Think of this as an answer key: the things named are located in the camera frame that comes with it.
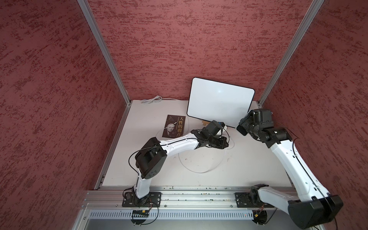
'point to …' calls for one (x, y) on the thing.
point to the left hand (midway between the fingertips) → (227, 147)
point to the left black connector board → (140, 213)
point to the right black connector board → (260, 217)
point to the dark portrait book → (174, 126)
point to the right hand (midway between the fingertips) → (243, 125)
